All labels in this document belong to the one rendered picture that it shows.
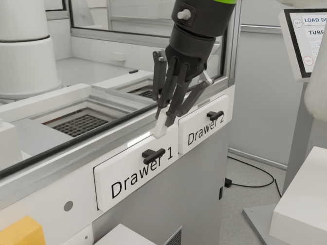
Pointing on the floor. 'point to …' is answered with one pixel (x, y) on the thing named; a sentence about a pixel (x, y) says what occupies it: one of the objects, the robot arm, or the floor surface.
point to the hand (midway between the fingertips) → (163, 122)
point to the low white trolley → (123, 237)
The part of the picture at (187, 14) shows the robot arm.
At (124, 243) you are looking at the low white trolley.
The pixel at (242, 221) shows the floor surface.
